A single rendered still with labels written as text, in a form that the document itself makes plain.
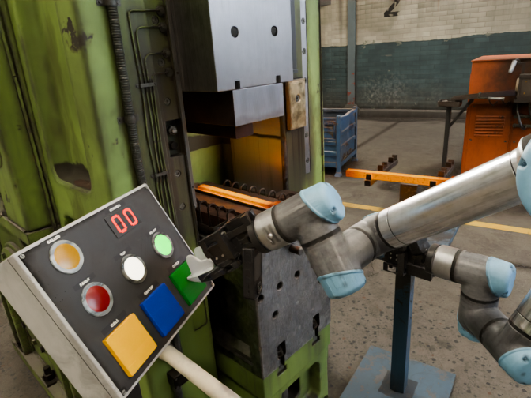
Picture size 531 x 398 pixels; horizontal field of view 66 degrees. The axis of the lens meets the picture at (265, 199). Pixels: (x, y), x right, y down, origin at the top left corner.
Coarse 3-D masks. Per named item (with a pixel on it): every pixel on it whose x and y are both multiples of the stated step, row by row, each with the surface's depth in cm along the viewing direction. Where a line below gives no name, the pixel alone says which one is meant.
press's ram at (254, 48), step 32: (192, 0) 98; (224, 0) 98; (256, 0) 105; (288, 0) 114; (192, 32) 102; (224, 32) 100; (256, 32) 107; (288, 32) 116; (192, 64) 105; (224, 64) 102; (256, 64) 110; (288, 64) 119
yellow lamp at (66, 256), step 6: (60, 246) 65; (66, 246) 66; (72, 246) 67; (60, 252) 65; (66, 252) 66; (72, 252) 66; (78, 252) 68; (60, 258) 64; (66, 258) 65; (72, 258) 66; (78, 258) 67; (60, 264) 64; (66, 264) 65; (72, 264) 66; (78, 264) 67
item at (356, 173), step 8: (352, 176) 144; (360, 176) 143; (376, 176) 139; (384, 176) 138; (392, 176) 136; (400, 176) 135; (408, 176) 134; (416, 176) 133; (424, 176) 133; (424, 184) 131
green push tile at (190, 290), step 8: (184, 264) 86; (176, 272) 83; (184, 272) 85; (176, 280) 82; (184, 280) 84; (184, 288) 83; (192, 288) 85; (200, 288) 87; (184, 296) 83; (192, 296) 84
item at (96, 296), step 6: (90, 288) 66; (96, 288) 67; (102, 288) 68; (90, 294) 66; (96, 294) 67; (102, 294) 68; (108, 294) 69; (90, 300) 65; (96, 300) 66; (102, 300) 67; (108, 300) 68; (90, 306) 65; (96, 306) 66; (102, 306) 67
